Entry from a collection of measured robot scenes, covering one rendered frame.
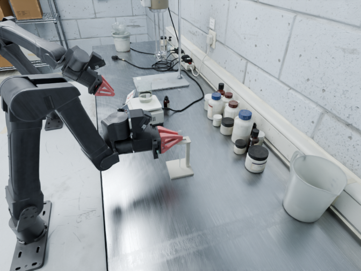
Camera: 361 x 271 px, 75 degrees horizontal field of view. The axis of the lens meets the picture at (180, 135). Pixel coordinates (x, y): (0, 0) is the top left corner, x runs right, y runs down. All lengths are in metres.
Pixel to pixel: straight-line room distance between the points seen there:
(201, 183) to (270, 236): 0.25
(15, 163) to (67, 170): 0.34
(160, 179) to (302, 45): 0.62
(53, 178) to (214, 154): 0.56
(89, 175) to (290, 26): 0.83
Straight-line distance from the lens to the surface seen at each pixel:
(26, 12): 3.04
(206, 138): 0.97
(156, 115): 1.01
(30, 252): 0.75
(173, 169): 0.82
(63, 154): 0.99
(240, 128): 0.91
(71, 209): 0.79
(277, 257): 0.70
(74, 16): 3.36
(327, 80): 0.81
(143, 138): 0.68
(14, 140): 0.57
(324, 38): 0.82
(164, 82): 1.41
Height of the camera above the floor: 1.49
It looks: 37 degrees down
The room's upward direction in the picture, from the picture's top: straight up
